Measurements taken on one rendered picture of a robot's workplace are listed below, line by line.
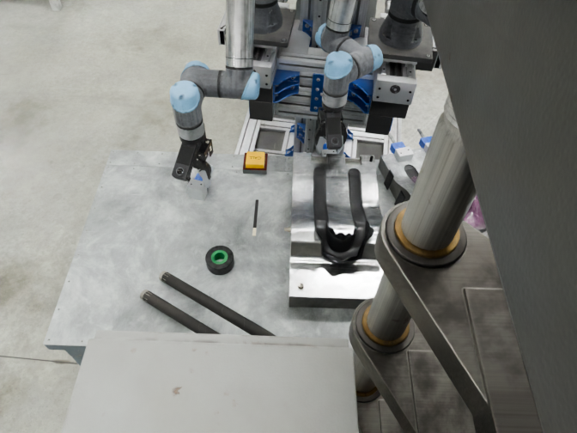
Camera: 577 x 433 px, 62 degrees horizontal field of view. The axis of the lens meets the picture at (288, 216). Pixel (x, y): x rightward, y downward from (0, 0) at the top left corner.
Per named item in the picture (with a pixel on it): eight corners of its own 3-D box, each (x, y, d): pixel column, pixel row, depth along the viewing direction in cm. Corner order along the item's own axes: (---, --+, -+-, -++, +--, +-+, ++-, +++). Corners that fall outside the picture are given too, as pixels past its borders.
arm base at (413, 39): (379, 22, 174) (384, -4, 166) (421, 27, 172) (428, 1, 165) (378, 46, 164) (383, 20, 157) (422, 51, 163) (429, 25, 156)
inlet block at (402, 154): (381, 141, 167) (384, 129, 162) (394, 138, 168) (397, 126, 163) (396, 167, 159) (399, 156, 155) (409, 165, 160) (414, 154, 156)
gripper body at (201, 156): (214, 153, 147) (210, 124, 138) (203, 173, 142) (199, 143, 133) (191, 148, 148) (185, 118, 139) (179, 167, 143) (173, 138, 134)
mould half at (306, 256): (292, 171, 161) (294, 142, 150) (369, 173, 161) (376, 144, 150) (288, 307, 130) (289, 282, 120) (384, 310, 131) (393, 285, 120)
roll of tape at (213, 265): (200, 265, 138) (199, 259, 135) (219, 246, 141) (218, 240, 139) (221, 280, 135) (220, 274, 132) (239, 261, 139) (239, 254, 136)
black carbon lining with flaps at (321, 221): (312, 171, 152) (313, 149, 144) (362, 173, 152) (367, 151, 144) (312, 265, 130) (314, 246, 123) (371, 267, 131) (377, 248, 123)
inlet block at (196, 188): (203, 168, 160) (202, 157, 156) (218, 172, 160) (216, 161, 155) (188, 198, 152) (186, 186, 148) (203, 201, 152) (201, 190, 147)
